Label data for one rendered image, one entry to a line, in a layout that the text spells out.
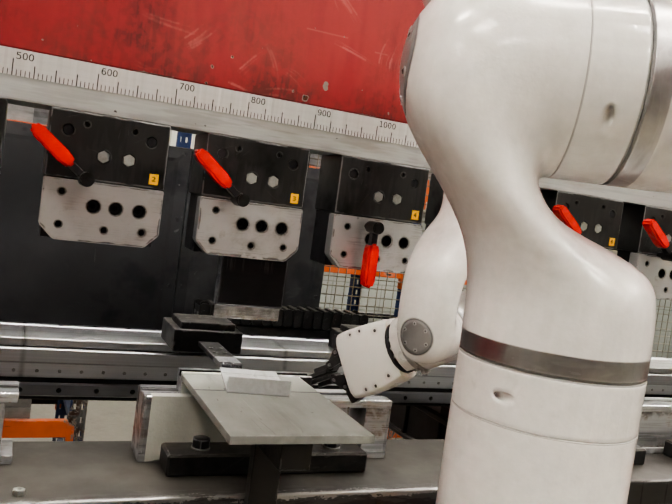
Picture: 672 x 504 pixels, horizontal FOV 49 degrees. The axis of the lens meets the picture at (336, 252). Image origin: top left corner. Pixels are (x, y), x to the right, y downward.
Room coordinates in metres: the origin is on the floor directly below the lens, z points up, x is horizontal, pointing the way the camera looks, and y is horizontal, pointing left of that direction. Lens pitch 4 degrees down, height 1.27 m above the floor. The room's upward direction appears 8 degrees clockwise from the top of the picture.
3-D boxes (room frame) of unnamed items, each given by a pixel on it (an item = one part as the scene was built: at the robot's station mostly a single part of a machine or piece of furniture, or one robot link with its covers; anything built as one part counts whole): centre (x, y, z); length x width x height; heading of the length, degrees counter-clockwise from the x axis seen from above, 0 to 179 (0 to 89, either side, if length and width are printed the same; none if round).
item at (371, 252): (1.09, -0.05, 1.20); 0.04 x 0.02 x 0.10; 24
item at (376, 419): (1.11, 0.07, 0.92); 0.39 x 0.06 x 0.10; 114
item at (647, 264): (1.40, -0.59, 1.26); 0.15 x 0.09 x 0.17; 114
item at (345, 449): (1.05, 0.06, 0.89); 0.30 x 0.05 x 0.03; 114
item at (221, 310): (1.09, 0.12, 1.13); 0.10 x 0.02 x 0.10; 114
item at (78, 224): (1.00, 0.32, 1.26); 0.15 x 0.09 x 0.17; 114
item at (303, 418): (0.95, 0.06, 1.00); 0.26 x 0.18 x 0.01; 24
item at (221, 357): (1.23, 0.19, 1.01); 0.26 x 0.12 x 0.05; 24
